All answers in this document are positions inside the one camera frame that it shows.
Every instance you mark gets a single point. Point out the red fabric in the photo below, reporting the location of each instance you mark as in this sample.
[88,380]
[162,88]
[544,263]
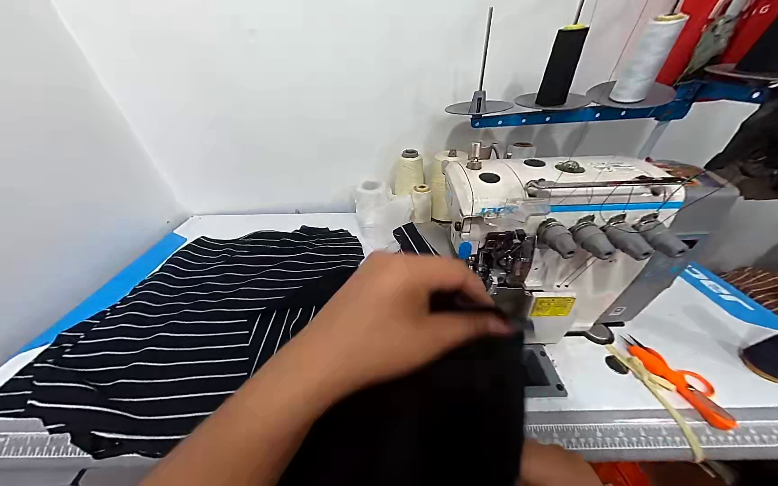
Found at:
[683,44]

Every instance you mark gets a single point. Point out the narrow black striped fabric piece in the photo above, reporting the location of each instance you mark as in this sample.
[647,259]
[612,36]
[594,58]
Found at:
[413,239]

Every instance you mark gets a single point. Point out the thread cone with brown core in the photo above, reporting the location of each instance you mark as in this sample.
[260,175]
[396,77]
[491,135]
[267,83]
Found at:
[520,151]

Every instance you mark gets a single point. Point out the white plastic-wrapped thread cone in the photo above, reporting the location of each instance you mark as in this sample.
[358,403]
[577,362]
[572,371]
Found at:
[374,212]

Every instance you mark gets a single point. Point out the brown striped fabric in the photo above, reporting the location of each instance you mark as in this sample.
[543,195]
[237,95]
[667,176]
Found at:
[777,290]

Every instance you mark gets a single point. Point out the white overlock sewing machine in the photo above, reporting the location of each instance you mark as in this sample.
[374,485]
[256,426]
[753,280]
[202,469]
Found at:
[605,270]

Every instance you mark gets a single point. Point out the black thread cone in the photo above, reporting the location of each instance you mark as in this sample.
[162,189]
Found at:
[562,66]

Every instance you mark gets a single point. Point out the plain black fabric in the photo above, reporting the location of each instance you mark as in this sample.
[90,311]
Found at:
[429,418]

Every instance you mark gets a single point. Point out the blue thread stand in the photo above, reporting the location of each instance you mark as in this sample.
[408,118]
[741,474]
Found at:
[564,119]

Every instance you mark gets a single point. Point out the person's left index finger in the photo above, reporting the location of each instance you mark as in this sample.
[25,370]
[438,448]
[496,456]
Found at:
[455,271]

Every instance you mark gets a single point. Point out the person's left forearm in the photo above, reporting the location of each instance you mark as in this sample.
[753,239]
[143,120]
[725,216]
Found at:
[247,425]

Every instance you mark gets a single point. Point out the black white-striped garment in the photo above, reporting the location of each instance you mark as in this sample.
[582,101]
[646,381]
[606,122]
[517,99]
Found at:
[179,337]

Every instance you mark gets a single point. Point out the wide cream thread cone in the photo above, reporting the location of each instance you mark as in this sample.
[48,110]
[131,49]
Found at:
[440,189]

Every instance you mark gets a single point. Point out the person's right hand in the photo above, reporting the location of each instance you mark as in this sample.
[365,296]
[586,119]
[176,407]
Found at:
[554,467]

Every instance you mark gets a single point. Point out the person's left hand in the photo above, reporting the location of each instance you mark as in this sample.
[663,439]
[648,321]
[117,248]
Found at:
[375,324]

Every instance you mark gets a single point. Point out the red object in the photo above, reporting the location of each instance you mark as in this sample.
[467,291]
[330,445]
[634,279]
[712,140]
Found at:
[622,474]

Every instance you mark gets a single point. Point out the small cream thread cone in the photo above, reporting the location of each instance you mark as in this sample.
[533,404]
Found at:
[421,204]

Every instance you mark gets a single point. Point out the orange scissors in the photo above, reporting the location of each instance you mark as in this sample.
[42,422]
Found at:
[696,397]

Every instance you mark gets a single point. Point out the person's left thumb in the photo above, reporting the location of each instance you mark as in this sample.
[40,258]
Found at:
[467,325]

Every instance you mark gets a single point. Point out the grey-green fabric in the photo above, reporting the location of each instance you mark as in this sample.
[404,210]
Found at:
[714,42]

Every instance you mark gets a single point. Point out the cream fabric strip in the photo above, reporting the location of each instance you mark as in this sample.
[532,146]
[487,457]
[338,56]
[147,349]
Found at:
[677,413]

